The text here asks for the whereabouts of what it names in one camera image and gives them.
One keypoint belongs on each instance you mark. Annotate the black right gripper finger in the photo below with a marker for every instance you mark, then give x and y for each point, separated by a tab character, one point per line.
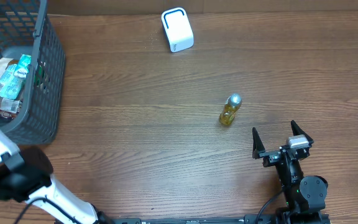
296	130
258	147

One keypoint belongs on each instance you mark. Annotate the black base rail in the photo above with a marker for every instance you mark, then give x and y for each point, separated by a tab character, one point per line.
197	220

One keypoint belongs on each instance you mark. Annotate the white barcode scanner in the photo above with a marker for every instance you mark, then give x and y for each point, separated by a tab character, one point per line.
177	29

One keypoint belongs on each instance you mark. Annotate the grey plastic shopping basket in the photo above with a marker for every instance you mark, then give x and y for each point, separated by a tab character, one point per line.
25	28

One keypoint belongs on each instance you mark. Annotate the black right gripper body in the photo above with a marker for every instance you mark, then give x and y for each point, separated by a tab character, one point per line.
271	157

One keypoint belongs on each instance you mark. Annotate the small teal white box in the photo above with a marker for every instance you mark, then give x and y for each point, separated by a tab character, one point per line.
22	69

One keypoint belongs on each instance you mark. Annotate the brown snack bag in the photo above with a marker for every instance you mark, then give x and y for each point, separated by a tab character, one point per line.
9	109

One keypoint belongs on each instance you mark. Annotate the yellow liquid bottle silver cap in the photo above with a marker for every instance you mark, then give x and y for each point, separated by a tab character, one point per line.
231	106

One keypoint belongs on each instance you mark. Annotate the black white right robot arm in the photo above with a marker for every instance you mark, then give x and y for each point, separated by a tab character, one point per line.
305	195

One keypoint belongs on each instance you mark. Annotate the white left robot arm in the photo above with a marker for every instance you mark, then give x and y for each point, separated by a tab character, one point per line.
26	174

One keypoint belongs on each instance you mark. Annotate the teal wet wipes pack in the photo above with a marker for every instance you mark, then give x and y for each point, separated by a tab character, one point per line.
10	85

